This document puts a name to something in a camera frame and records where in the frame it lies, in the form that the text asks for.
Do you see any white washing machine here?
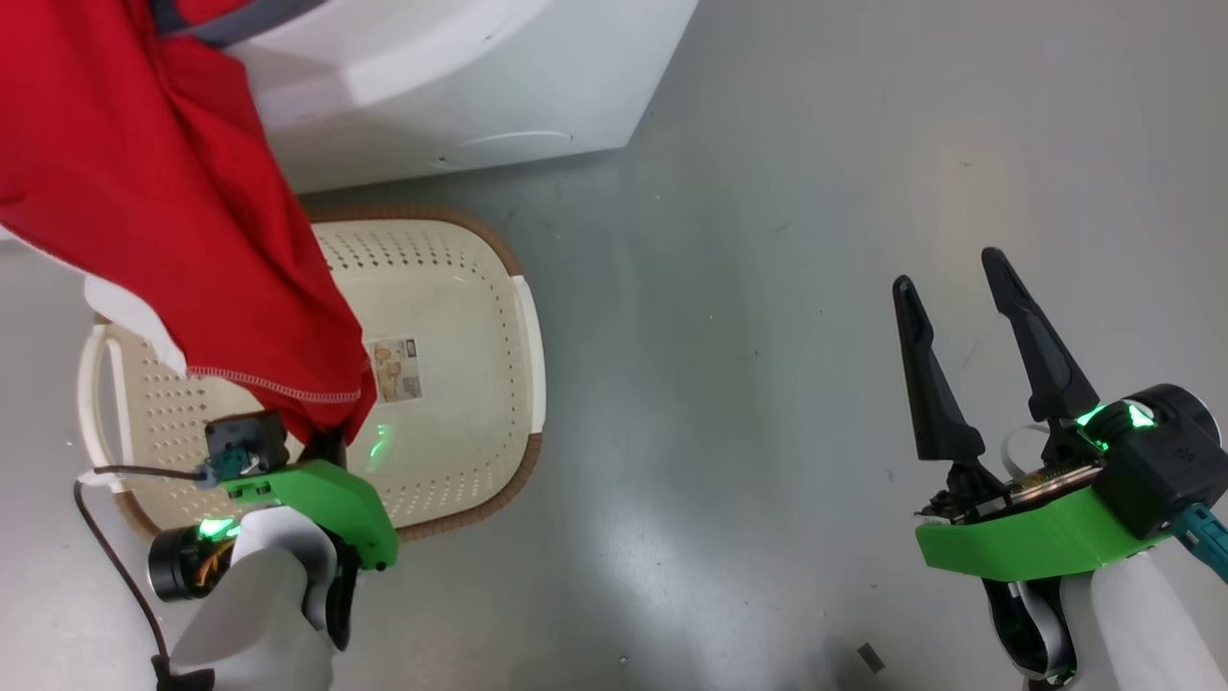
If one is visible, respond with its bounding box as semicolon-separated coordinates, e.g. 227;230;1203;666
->
149;0;699;196

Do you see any red white garment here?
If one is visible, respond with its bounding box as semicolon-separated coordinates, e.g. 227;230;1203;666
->
0;0;378;447

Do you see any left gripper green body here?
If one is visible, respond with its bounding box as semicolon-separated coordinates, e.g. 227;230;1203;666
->
149;459;399;654

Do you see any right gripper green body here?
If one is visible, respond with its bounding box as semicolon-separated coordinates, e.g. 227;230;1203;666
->
914;420;1169;584

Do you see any grey rubber door gasket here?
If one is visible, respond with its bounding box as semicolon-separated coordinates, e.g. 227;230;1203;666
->
149;0;322;49

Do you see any cream perforated laundry basket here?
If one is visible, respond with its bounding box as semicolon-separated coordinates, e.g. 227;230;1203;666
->
77;203;548;543

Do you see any round white filter cover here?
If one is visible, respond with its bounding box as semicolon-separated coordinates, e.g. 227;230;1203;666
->
459;131;575;155

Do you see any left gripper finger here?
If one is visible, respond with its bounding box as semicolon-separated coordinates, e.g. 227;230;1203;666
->
303;429;348;469

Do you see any basket product label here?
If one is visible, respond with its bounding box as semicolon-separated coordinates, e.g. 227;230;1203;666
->
365;336;423;404

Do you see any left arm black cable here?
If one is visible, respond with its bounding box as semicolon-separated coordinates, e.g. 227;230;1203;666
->
73;456;243;691

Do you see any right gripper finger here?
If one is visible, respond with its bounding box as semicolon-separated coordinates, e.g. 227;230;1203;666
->
980;247;1101;423
892;275;986;464

